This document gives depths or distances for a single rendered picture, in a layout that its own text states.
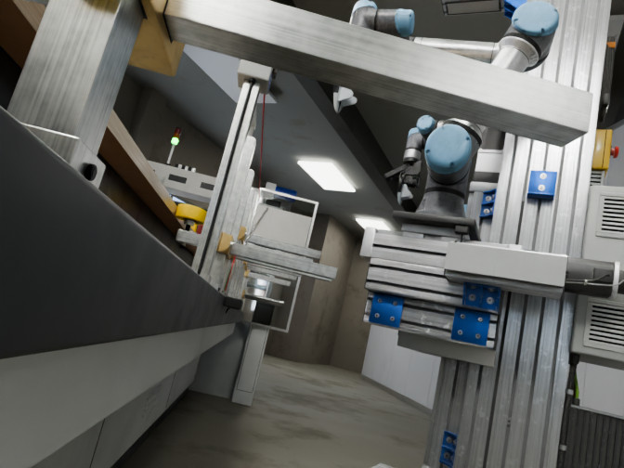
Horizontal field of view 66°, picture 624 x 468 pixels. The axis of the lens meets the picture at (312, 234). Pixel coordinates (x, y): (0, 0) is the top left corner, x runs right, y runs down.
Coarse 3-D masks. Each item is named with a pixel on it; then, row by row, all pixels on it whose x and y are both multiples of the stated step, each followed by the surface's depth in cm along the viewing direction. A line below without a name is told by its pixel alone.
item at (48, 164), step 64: (0, 128) 14; (0, 192) 15; (64, 192) 19; (0, 256) 16; (64, 256) 21; (128, 256) 31; (0, 320) 17; (64, 320) 23; (128, 320) 35; (192, 320) 72
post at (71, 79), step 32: (64, 0) 25; (96, 0) 25; (128, 0) 26; (64, 32) 25; (96, 32) 25; (128, 32) 28; (32, 64) 24; (64, 64) 25; (96, 64) 25; (32, 96) 24; (64, 96) 24; (96, 96) 25; (64, 128) 24; (96, 128) 26
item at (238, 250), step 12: (180, 240) 127; (192, 240) 127; (240, 252) 128; (252, 252) 128; (264, 252) 129; (276, 264) 129; (288, 264) 129; (300, 264) 130; (312, 264) 130; (324, 276) 130
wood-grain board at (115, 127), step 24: (0, 0) 42; (0, 24) 46; (24, 24) 45; (24, 48) 50; (120, 120) 73; (120, 144) 76; (120, 168) 91; (144, 168) 91; (144, 192) 108; (168, 216) 131
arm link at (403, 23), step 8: (400, 8) 144; (376, 16) 145; (384, 16) 144; (392, 16) 143; (400, 16) 143; (408, 16) 142; (376, 24) 145; (384, 24) 145; (392, 24) 144; (400, 24) 143; (408, 24) 143; (384, 32) 147; (392, 32) 146; (400, 32) 145; (408, 32) 144
